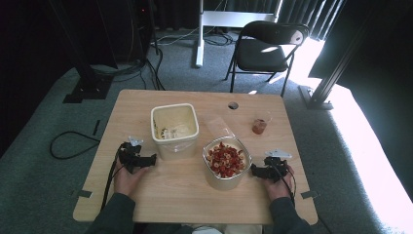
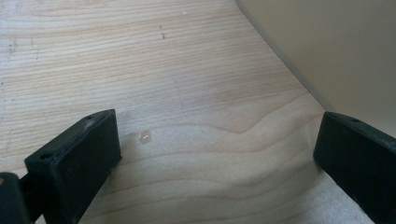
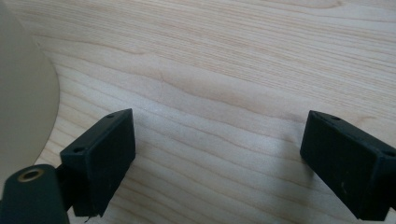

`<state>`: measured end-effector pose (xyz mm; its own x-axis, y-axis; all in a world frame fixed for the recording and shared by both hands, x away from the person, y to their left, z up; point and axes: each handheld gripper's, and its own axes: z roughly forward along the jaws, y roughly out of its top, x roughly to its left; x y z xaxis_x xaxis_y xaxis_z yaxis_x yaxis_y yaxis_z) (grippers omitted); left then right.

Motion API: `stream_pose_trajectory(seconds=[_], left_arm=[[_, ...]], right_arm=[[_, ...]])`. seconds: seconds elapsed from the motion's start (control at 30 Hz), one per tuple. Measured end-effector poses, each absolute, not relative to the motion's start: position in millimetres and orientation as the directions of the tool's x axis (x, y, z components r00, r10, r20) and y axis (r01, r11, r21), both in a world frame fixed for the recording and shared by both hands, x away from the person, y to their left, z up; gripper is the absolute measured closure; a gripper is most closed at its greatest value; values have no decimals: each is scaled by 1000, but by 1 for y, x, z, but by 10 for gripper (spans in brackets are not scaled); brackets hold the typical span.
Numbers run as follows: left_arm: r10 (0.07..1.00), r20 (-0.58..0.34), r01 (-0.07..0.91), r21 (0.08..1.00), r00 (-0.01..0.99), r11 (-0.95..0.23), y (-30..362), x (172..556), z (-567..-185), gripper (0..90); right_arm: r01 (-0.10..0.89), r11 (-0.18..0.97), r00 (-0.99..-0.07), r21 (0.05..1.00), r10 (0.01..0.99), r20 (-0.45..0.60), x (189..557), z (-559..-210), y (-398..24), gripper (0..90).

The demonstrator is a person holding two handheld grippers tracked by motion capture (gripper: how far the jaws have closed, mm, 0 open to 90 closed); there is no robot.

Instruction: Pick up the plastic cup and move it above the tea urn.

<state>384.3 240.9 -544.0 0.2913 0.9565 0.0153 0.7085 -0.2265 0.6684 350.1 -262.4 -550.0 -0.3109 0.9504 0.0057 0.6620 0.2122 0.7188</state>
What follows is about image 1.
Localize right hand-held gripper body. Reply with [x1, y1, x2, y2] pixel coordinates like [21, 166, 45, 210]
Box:
[263, 148, 293, 183]

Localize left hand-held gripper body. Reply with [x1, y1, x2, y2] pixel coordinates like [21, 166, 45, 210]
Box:
[118, 136, 144, 174]

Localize paper bowl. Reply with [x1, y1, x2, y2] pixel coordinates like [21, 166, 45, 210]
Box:
[202, 136, 253, 191]

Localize cream plastic bin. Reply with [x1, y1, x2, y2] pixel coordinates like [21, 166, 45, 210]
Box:
[149, 102, 201, 161]

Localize person's right hand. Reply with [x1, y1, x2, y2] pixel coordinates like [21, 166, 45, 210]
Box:
[262, 165, 296, 202]

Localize person's left hand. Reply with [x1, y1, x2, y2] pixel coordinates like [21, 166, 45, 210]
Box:
[113, 160, 151, 198]

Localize red and pale food pieces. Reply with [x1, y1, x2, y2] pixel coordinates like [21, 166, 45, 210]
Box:
[206, 141, 246, 178]

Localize scraps in bin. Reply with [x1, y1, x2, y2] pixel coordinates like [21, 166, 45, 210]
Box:
[153, 118, 193, 140]

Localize small brown jar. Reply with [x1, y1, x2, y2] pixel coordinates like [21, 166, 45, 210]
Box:
[251, 111, 273, 136]

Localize clear plastic lid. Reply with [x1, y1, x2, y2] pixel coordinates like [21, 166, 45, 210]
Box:
[206, 116, 236, 139]

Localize black metal stand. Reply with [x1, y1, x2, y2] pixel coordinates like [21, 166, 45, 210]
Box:
[48, 0, 115, 104]
[297, 9, 374, 111]

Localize black folding chair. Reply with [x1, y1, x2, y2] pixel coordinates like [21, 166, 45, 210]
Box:
[224, 19, 311, 98]

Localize white metal stand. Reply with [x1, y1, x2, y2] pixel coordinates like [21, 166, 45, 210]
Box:
[195, 0, 284, 68]

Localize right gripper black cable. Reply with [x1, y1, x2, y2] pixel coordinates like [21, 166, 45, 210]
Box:
[272, 159, 298, 207]

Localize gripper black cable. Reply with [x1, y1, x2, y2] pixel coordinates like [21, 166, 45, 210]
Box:
[272, 159, 298, 207]
[100, 142, 129, 211]

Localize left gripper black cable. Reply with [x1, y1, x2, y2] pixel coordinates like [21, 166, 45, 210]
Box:
[100, 142, 129, 211]

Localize black looped floor cable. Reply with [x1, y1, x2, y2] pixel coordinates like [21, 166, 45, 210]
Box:
[49, 130, 101, 161]

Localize bundle of floor cables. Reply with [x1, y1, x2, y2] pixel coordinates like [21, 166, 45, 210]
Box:
[91, 19, 235, 92]

